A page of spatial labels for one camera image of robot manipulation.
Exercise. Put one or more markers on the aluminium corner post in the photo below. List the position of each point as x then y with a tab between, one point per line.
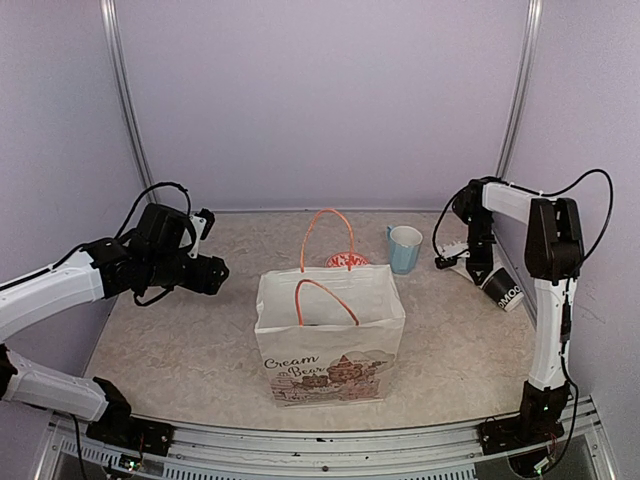
523	75
115	48

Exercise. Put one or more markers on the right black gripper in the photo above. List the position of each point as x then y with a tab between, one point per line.
485	263

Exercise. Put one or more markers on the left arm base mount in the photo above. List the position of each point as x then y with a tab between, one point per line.
136	434

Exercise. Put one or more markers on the red patterned small bowl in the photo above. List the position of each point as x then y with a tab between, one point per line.
346	259

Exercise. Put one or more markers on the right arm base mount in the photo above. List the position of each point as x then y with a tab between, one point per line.
510	433

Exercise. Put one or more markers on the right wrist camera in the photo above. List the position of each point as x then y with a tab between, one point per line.
447	256

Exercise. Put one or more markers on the blue translucent plastic cup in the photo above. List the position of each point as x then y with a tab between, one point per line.
404	248

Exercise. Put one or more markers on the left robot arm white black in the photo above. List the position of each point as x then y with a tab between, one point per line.
160	254

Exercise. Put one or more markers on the aluminium front rail frame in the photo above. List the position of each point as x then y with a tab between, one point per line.
447	451

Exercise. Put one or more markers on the right aluminium corner post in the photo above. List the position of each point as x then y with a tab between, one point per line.
523	75

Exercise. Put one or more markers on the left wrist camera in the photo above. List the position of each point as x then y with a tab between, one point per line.
202	223

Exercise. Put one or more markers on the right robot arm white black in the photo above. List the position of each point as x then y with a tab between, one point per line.
553	253

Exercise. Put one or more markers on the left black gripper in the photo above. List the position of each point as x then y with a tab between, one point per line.
207	278

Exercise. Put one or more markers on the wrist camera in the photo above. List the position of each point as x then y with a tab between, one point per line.
447	256
202	223

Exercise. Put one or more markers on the left aluminium corner post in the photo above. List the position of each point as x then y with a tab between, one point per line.
115	48

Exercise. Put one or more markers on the black cup holding straws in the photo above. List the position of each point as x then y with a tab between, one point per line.
501	288

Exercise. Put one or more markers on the white paper takeout bag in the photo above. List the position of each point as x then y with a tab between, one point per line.
352	358

